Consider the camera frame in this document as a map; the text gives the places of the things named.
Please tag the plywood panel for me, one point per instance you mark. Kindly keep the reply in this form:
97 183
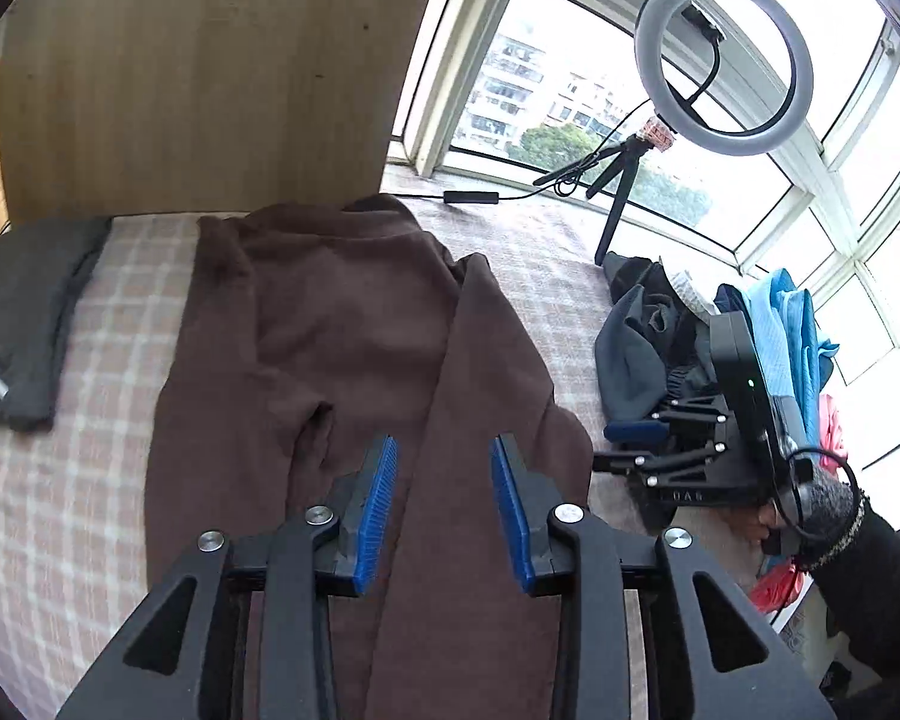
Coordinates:
195 75

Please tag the folded black garment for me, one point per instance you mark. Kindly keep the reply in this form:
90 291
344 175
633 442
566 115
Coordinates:
22 315

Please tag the person's right hand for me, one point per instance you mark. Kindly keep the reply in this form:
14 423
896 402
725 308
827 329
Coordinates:
757 523

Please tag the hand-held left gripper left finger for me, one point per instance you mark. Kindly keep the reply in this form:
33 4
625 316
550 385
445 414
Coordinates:
375 510

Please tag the white window frame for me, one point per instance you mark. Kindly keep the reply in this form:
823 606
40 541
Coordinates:
427 127

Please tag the pink plaid mat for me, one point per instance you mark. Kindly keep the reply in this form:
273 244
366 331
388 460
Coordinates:
82 502

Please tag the cream knit sweater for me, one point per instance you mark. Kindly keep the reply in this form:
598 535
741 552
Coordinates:
688 290

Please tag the person's right forearm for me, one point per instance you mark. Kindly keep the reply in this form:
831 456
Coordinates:
870 577

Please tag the coral pink garment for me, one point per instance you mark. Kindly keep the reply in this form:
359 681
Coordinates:
832 424

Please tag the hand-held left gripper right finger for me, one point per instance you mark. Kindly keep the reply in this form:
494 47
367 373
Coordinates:
510 510

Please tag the dark grey garment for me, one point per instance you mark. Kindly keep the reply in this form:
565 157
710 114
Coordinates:
630 360

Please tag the brown fleece pants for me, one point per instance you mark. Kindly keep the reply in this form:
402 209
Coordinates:
330 330

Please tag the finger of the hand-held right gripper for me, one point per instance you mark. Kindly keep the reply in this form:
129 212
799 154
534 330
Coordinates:
622 463
634 431

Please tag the blue garment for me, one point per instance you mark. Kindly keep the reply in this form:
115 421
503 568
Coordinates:
787 330

